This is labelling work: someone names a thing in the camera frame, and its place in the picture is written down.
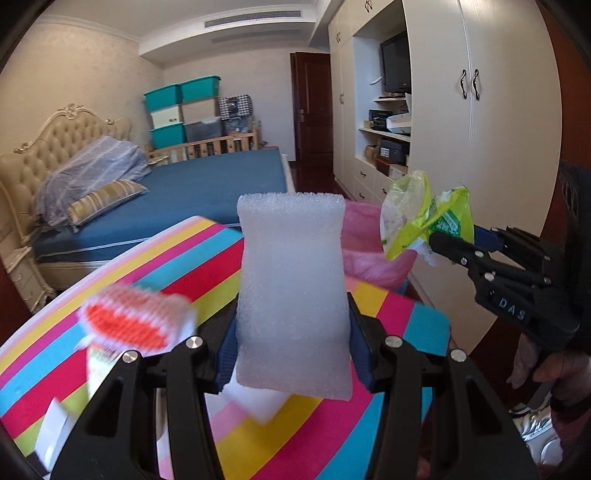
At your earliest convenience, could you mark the white bedside table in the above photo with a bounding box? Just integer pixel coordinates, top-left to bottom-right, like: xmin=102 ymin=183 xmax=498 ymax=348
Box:
xmin=2 ymin=247 xmax=56 ymax=314

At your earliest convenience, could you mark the striped yellow pillow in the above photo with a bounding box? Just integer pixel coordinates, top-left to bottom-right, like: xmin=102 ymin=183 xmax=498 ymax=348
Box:
xmin=67 ymin=180 xmax=147 ymax=229

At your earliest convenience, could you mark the green plastic wrapper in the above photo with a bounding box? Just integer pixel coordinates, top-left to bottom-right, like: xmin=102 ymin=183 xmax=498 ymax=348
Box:
xmin=380 ymin=170 xmax=475 ymax=266

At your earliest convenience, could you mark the black television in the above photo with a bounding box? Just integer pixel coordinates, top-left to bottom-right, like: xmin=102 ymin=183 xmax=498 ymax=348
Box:
xmin=380 ymin=31 xmax=412 ymax=93

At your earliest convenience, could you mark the grey blue folded quilt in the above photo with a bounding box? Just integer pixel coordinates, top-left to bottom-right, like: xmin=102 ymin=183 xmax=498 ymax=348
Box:
xmin=34 ymin=136 xmax=151 ymax=227

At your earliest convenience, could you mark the orange white foam net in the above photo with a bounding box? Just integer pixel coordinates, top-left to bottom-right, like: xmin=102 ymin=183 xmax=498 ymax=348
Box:
xmin=78 ymin=283 xmax=197 ymax=356

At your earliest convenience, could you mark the person hand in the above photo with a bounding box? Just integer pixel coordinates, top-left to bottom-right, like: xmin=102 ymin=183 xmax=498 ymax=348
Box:
xmin=507 ymin=334 xmax=590 ymax=402

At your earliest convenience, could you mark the grey storage box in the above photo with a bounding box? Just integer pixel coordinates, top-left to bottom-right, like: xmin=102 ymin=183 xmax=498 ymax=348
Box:
xmin=184 ymin=117 xmax=223 ymax=142

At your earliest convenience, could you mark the dark wooden door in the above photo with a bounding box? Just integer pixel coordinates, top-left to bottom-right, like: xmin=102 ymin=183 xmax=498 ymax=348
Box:
xmin=290 ymin=52 xmax=334 ymax=193

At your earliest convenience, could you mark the teal storage box lower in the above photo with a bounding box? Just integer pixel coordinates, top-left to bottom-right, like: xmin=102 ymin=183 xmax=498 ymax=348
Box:
xmin=150 ymin=122 xmax=186 ymax=150

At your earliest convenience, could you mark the white paper packet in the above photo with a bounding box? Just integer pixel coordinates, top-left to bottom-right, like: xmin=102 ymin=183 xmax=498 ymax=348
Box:
xmin=34 ymin=398 xmax=77 ymax=472

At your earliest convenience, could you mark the white foam block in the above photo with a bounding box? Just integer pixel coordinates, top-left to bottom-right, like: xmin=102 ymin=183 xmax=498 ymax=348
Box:
xmin=235 ymin=193 xmax=353 ymax=401

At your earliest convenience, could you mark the pink trash bag bin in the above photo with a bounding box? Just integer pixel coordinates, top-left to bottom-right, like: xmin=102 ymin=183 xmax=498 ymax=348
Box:
xmin=342 ymin=200 xmax=417 ymax=293

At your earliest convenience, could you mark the ceiling air vent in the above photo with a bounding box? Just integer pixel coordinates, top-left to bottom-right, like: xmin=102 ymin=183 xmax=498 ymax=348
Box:
xmin=204 ymin=9 xmax=303 ymax=28

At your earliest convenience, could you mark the beige tufted headboard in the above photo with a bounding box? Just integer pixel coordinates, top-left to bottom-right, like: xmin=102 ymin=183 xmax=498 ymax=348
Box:
xmin=1 ymin=103 xmax=132 ymax=243

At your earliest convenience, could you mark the white L-shaped foam piece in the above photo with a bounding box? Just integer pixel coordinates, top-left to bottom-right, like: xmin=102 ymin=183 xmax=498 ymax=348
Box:
xmin=222 ymin=383 xmax=290 ymax=424

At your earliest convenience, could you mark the teal storage box top-left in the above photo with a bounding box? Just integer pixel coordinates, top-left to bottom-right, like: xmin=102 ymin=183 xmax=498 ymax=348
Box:
xmin=143 ymin=84 xmax=182 ymax=113

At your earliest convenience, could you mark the checkered black white bag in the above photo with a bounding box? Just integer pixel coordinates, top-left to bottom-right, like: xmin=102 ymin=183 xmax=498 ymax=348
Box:
xmin=218 ymin=94 xmax=253 ymax=121

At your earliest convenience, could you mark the wooden crib rail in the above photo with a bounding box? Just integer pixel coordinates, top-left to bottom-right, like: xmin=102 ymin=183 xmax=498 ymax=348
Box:
xmin=145 ymin=132 xmax=259 ymax=166

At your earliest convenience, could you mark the white printer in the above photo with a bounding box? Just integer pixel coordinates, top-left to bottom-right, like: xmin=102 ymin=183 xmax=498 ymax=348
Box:
xmin=386 ymin=113 xmax=412 ymax=135

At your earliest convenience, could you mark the white storage box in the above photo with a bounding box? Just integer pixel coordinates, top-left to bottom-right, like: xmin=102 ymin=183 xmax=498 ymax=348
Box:
xmin=150 ymin=105 xmax=183 ymax=129

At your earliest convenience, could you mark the blue bed mattress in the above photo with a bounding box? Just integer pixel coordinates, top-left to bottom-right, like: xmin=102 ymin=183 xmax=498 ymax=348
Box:
xmin=33 ymin=149 xmax=287 ymax=264

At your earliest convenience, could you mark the teal storage box top-right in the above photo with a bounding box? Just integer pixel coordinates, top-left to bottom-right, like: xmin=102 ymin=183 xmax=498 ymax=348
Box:
xmin=179 ymin=75 xmax=221 ymax=103

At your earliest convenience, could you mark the black safe box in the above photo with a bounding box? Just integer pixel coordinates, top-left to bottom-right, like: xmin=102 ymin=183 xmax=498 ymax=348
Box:
xmin=377 ymin=137 xmax=410 ymax=165

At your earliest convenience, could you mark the striped colourful tablecloth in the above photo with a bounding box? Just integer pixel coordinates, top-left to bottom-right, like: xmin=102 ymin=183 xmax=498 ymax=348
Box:
xmin=0 ymin=215 xmax=452 ymax=480

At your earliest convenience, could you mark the white wardrobe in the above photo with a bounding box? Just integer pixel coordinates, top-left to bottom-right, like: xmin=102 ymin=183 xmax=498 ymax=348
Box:
xmin=327 ymin=0 xmax=563 ymax=356

